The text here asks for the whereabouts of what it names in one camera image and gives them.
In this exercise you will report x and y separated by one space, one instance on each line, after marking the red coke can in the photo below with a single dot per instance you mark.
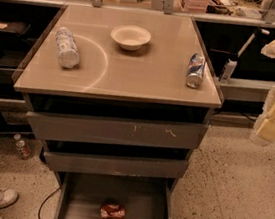
112 211

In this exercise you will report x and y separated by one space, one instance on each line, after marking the blue pepsi can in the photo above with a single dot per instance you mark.
195 71

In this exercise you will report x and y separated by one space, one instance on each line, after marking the grey middle drawer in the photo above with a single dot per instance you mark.
108 165

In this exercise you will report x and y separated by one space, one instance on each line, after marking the grey open bottom drawer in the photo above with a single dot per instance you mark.
90 196

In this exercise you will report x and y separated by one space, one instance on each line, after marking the grey drawer cabinet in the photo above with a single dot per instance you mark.
146 84

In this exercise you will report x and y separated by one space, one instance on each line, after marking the grey top drawer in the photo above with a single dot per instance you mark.
80 128

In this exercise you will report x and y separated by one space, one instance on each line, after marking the white paper bowl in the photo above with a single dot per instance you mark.
130 38

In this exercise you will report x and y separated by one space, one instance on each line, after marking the clear plastic water bottle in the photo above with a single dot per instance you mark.
67 51

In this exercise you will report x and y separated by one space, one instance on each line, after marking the small bottle on floor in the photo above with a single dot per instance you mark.
22 147

